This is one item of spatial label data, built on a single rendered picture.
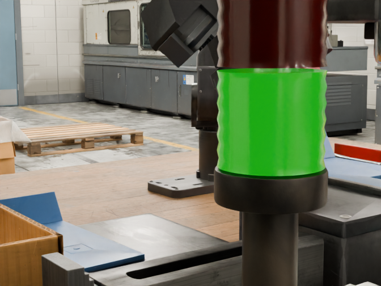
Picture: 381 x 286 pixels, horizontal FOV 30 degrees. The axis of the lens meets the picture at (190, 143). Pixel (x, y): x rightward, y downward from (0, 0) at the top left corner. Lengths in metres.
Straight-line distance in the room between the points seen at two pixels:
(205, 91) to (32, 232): 0.43
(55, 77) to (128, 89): 1.81
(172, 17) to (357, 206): 0.22
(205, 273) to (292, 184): 0.15
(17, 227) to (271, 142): 0.32
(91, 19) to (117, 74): 1.28
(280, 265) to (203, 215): 0.54
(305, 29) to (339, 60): 7.53
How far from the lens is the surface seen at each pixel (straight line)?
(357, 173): 0.57
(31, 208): 0.68
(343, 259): 0.45
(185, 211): 0.81
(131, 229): 0.66
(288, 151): 0.23
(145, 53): 10.10
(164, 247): 0.61
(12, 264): 0.46
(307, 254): 0.43
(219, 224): 0.75
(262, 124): 0.23
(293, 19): 0.23
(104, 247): 0.60
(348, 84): 7.88
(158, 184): 0.90
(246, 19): 0.23
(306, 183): 0.24
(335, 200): 0.49
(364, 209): 0.47
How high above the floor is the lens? 1.10
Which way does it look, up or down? 9 degrees down
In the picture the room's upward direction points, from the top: straight up
